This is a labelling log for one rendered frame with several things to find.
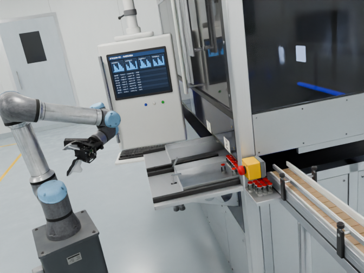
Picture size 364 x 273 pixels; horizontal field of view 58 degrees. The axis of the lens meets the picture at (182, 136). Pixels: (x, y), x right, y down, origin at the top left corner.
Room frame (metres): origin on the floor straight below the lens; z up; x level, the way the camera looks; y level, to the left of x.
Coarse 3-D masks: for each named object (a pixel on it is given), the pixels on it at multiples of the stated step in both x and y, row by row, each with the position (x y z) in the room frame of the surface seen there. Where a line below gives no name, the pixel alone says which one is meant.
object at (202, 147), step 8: (208, 136) 1.95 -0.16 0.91; (168, 144) 1.92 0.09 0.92; (176, 144) 1.92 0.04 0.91; (184, 144) 1.93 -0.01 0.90; (192, 144) 1.93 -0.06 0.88; (200, 144) 1.92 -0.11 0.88; (208, 144) 1.90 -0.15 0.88; (216, 144) 1.88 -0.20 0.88; (168, 152) 1.86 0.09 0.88; (176, 152) 1.84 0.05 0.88; (184, 152) 1.82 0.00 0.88; (192, 152) 1.80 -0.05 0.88; (200, 152) 1.78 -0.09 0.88; (208, 152) 1.68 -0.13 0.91; (216, 152) 1.69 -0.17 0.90; (224, 152) 1.70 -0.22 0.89
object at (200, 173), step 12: (180, 168) 1.58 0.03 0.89; (192, 168) 1.58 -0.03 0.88; (204, 168) 1.55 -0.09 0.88; (216, 168) 1.53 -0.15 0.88; (228, 168) 1.51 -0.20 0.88; (180, 180) 1.39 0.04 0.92; (192, 180) 1.44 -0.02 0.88; (204, 180) 1.42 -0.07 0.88; (216, 180) 1.34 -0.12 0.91; (228, 180) 1.35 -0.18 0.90
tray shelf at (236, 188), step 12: (144, 156) 1.87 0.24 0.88; (156, 156) 1.84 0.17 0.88; (156, 180) 1.51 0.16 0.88; (168, 180) 1.48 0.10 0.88; (156, 192) 1.38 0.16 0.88; (168, 192) 1.36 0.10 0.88; (204, 192) 1.31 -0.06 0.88; (216, 192) 1.29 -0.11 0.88; (228, 192) 1.30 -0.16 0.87; (156, 204) 1.27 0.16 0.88; (168, 204) 1.26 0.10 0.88; (180, 204) 1.27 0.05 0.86
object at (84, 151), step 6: (90, 138) 1.52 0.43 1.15; (96, 138) 1.51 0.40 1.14; (84, 144) 1.45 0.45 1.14; (90, 144) 1.46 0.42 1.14; (96, 144) 1.48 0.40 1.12; (102, 144) 1.50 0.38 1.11; (78, 150) 1.43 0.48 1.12; (84, 150) 1.41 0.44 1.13; (90, 150) 1.44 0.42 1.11; (96, 150) 1.47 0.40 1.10; (78, 156) 1.44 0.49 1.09; (84, 156) 1.43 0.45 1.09; (90, 156) 1.43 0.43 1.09
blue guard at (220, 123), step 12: (180, 84) 2.63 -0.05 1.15; (192, 96) 2.20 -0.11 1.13; (192, 108) 2.26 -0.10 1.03; (204, 108) 1.88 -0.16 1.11; (216, 108) 1.61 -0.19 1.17; (204, 120) 1.92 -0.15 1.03; (216, 120) 1.64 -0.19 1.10; (228, 120) 1.42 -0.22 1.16; (216, 132) 1.67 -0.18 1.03; (228, 132) 1.44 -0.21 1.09
